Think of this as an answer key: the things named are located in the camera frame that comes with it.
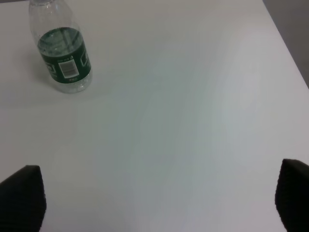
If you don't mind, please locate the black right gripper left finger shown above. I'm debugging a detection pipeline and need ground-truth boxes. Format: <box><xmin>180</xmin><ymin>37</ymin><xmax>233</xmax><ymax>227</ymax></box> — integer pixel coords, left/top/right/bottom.
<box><xmin>0</xmin><ymin>165</ymin><xmax>47</xmax><ymax>232</ymax></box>

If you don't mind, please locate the clear water bottle green label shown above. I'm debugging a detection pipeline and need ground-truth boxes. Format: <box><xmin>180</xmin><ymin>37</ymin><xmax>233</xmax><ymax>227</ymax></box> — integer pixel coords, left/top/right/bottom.
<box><xmin>28</xmin><ymin>0</ymin><xmax>92</xmax><ymax>93</ymax></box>

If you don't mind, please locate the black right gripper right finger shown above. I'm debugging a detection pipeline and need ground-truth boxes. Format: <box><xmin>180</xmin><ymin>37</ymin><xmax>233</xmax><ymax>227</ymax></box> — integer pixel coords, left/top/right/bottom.
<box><xmin>275</xmin><ymin>159</ymin><xmax>309</xmax><ymax>232</ymax></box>

